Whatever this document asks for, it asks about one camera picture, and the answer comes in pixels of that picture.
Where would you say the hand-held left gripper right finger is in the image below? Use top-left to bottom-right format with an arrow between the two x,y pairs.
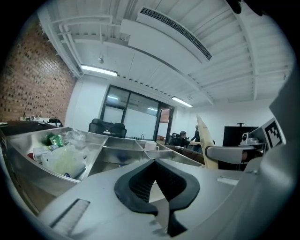
154,159 -> 244,240

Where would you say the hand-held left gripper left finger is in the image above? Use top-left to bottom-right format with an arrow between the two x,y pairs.
37,158 -> 171,240

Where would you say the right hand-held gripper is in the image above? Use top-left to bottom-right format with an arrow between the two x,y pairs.
206,70 -> 296,172

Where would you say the steel compartment cart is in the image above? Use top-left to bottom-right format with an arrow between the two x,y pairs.
0,120 -> 207,211

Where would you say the white soft tissue pack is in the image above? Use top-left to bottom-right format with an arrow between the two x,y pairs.
41,144 -> 87,179

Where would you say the clear crinkled plastic bag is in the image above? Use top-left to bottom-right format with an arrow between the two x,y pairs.
61,128 -> 87,146

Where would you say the green snack packet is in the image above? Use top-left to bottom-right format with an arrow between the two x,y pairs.
45,133 -> 64,147

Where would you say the white mug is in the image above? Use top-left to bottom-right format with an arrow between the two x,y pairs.
143,141 -> 160,152

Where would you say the white and blue carton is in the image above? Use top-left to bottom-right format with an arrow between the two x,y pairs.
32,145 -> 60,163

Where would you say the black monitor on stand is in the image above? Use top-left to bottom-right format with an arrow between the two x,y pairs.
222,122 -> 260,148

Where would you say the black mesh office chair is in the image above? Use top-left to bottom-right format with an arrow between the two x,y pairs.
88,118 -> 105,135
110,122 -> 128,139

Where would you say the long ceiling light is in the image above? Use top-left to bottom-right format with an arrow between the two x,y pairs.
171,95 -> 193,108
79,64 -> 118,77

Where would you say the black framed window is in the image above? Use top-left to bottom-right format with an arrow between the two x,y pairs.
100,84 -> 163,142

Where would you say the ceiling air conditioner unit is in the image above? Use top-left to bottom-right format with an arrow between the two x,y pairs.
119,6 -> 213,64

